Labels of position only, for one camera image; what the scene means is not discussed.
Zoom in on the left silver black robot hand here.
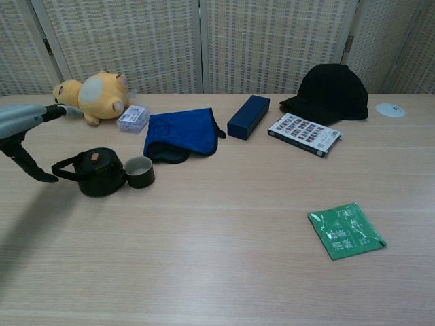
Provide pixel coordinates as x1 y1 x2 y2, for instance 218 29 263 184
0 103 84 183

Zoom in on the black teapot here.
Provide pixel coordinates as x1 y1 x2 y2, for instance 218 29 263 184
51 147 127 198

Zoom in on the dark green tea cup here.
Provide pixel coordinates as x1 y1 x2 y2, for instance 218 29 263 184
122 156 156 190

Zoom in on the yellow plush toy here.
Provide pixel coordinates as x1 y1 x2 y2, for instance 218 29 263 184
52 69 137 128

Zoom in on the small clear purple box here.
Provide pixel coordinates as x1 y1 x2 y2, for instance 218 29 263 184
116 104 152 136

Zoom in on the woven folding screen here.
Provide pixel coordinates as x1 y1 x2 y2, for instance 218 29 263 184
0 0 435 97

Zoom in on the black fabric eye mask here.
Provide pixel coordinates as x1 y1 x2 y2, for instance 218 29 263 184
149 144 190 165

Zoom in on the blue cloth pouch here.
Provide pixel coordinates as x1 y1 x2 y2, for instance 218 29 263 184
143 107 227 159

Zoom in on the dark blue rectangular box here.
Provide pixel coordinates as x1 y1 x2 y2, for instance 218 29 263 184
226 94 271 141

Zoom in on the printed flat card box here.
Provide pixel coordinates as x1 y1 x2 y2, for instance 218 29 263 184
266 112 343 159

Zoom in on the black baseball cap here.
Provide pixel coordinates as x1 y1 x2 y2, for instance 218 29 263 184
279 62 370 125

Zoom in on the green tea packet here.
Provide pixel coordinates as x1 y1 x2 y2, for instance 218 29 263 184
307 202 388 261

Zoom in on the white round disc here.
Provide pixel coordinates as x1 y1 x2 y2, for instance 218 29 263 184
375 103 407 119

